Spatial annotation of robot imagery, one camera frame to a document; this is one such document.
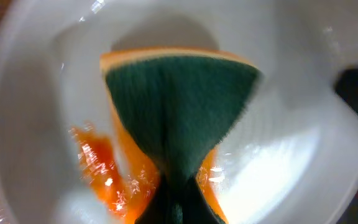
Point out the pale green plate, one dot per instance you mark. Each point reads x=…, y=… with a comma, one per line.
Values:
x=293, y=158

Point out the green orange sponge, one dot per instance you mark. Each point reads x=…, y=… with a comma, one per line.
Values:
x=177, y=105

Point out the orange sauce stain green plate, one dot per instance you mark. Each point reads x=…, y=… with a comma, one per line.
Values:
x=126, y=196

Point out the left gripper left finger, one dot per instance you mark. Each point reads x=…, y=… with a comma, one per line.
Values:
x=155, y=205

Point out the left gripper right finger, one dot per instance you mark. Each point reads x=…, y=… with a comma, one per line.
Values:
x=195, y=207

